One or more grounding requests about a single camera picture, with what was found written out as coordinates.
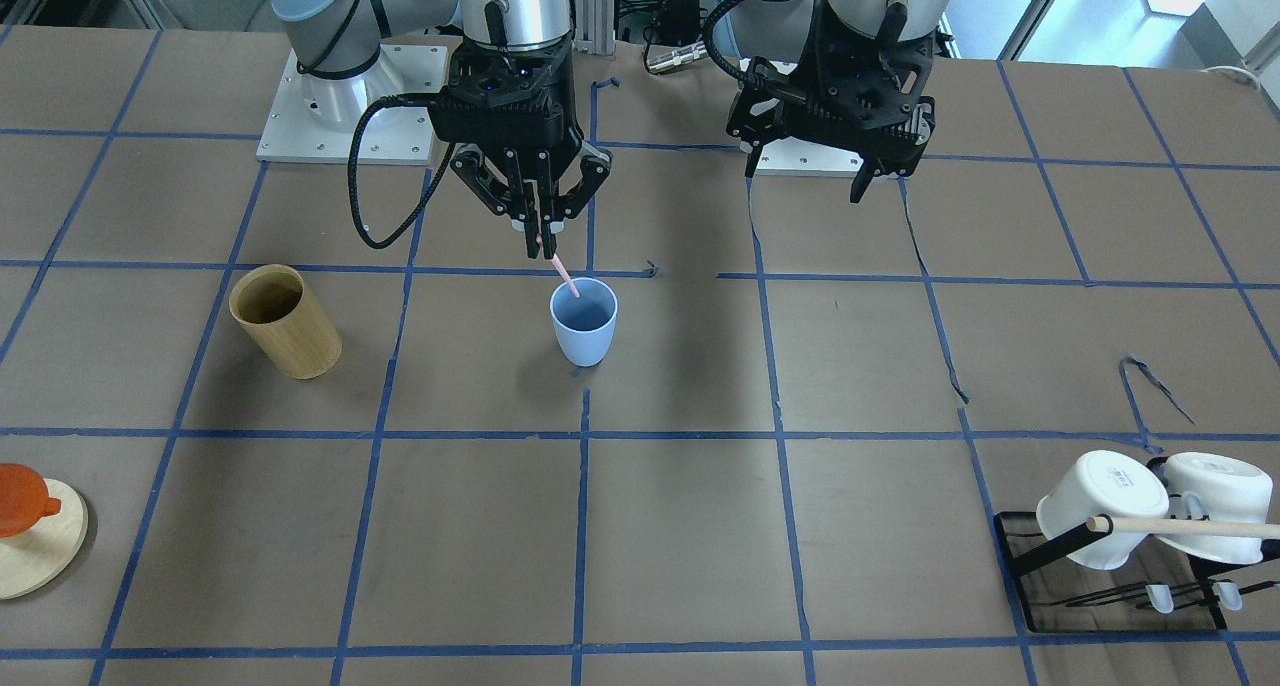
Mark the white mug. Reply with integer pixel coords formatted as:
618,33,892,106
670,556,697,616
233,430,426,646
1157,452,1274,566
1036,451,1170,539

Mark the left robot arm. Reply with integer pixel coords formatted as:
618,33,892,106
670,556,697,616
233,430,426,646
701,0,951,202

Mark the pink chopstick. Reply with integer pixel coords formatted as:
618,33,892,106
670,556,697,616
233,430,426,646
535,235,581,299

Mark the light blue plastic cup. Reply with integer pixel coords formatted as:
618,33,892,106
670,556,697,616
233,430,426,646
549,276,620,367

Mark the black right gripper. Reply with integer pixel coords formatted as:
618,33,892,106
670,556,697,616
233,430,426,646
428,44,612,259

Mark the white mug near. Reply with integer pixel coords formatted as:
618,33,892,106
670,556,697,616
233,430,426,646
1036,451,1170,539

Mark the bamboo wooden cup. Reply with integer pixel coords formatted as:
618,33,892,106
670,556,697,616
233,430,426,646
228,265,342,380

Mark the black wire mug rack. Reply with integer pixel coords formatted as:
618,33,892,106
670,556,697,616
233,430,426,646
993,456,1277,634

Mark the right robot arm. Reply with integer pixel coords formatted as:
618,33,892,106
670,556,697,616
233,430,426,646
268,0,612,259

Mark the white mug far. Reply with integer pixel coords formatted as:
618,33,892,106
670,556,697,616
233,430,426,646
1157,452,1274,566

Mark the orange cup on stand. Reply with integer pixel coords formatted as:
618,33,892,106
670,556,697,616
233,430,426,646
1,463,61,538

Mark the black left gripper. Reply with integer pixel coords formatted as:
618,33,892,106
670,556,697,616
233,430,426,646
726,6,938,203

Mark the wooden rack dowel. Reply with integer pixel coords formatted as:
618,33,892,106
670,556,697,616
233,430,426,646
1084,515,1280,540

